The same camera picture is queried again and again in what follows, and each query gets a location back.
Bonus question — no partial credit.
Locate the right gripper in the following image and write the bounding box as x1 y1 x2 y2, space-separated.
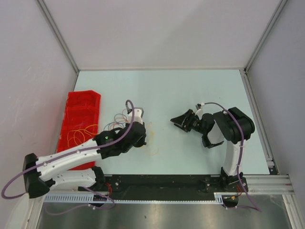
171 109 206 135

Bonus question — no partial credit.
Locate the yellow thin wire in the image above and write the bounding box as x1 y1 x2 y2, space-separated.
142 121 160 157
66 124 99 147

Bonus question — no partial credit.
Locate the pink thin wire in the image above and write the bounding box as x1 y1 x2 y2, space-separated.
66 94 98 125

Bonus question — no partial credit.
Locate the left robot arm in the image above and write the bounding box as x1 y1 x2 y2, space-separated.
23 122 146 198

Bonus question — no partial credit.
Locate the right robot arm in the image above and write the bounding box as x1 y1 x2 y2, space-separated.
170 104 255 192

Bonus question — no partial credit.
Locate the red plastic bin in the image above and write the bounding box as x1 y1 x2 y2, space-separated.
57 90 102 171

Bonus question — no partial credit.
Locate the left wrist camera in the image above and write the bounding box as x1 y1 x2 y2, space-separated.
127 107 144 124

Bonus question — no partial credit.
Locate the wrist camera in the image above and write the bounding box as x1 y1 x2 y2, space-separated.
127 107 144 124
195 103 205 118

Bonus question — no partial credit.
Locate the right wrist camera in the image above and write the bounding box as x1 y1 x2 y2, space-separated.
195 103 205 118

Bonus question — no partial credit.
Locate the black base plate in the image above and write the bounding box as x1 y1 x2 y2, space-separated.
90 175 248 201

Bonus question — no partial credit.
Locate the slotted cable duct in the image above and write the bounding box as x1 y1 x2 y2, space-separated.
44 192 241 205

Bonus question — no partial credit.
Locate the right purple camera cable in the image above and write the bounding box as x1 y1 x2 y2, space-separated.
202 102 263 213

